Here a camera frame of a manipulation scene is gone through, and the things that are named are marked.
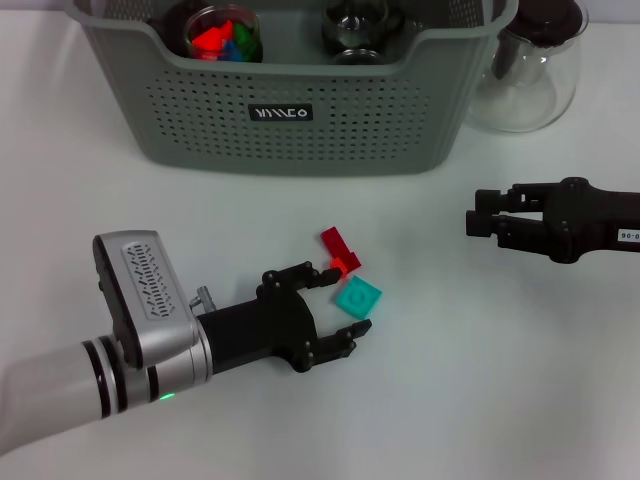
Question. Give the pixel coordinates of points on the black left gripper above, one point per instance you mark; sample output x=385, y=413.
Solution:
x=260, y=330

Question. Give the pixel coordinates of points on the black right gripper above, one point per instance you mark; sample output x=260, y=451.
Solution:
x=590, y=220

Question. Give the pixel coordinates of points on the teal building brick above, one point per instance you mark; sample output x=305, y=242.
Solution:
x=357, y=297

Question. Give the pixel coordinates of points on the small red building brick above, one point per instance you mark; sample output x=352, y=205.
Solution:
x=340, y=265

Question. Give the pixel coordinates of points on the dark red building brick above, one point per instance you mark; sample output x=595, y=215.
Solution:
x=340, y=245

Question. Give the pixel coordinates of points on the glass teacup black sleeve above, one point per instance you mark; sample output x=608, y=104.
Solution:
x=359, y=57
x=190, y=30
x=357, y=25

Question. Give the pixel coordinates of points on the blue square building plate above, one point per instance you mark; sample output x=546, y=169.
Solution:
x=230, y=51

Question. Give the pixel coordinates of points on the green building brick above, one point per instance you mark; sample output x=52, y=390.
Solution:
x=243, y=36

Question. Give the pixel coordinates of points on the bright red building brick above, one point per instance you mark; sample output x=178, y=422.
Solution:
x=209, y=37

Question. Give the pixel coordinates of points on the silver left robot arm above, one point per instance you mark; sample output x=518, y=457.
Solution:
x=60, y=395

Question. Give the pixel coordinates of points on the grey-green perforated storage bin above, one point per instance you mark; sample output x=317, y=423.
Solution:
x=210, y=125

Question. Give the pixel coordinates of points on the glass carafe black lid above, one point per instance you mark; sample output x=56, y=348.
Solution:
x=525, y=100

